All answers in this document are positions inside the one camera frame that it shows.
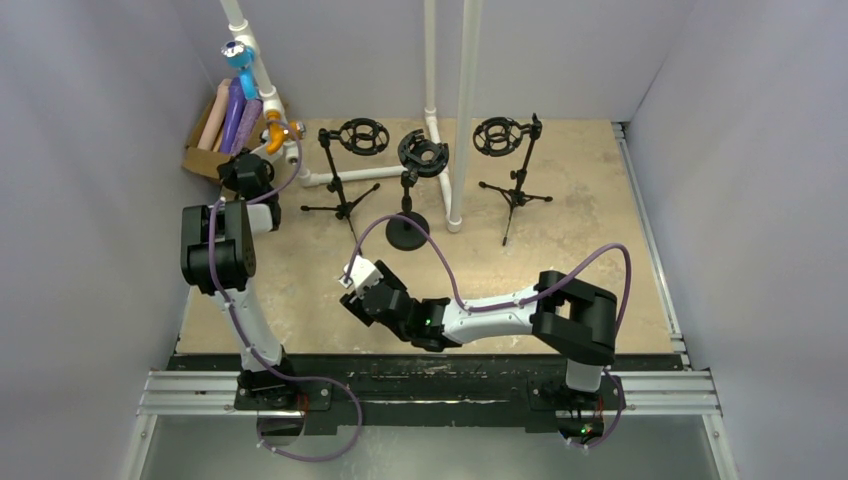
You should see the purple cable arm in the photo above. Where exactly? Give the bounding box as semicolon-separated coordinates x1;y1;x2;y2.
344;213;633;452
207;119;364;464

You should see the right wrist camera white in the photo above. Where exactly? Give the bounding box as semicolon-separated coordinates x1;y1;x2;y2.
339;255;383;297

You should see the orange toy microphone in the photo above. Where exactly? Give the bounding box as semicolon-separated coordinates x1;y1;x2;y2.
265;110;306;155

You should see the pink microphone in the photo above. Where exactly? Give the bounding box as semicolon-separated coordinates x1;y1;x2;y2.
197;78;232;151

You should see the black tripod mic stand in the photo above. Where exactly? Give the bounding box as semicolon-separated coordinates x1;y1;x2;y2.
300;117;390;239
472;112;554;248

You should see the black round-base mic stand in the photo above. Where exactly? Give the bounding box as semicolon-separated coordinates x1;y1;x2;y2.
385;129;451;252

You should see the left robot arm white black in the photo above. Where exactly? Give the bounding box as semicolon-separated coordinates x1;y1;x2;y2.
180;149;294;397

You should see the glitter purple microphone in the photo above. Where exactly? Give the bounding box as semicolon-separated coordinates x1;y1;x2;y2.
229;99;263;156

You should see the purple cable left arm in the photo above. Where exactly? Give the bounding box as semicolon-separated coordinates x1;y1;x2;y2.
207;119;364;464

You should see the white PVC pipe frame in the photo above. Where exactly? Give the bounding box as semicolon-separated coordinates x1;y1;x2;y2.
221;1;484;233

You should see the blue toy microphone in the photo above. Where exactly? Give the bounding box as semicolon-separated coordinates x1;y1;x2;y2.
221;40;260;100

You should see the aluminium frame rail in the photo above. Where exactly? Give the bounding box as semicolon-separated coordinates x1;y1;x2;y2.
121;355;738;479

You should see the black table edge rail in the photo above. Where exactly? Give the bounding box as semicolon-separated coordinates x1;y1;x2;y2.
165;352;684;437

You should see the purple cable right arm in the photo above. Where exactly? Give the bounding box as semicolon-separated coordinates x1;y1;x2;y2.
344;213;633;452

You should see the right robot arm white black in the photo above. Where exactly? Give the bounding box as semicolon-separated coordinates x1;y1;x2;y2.
339;256;617;393

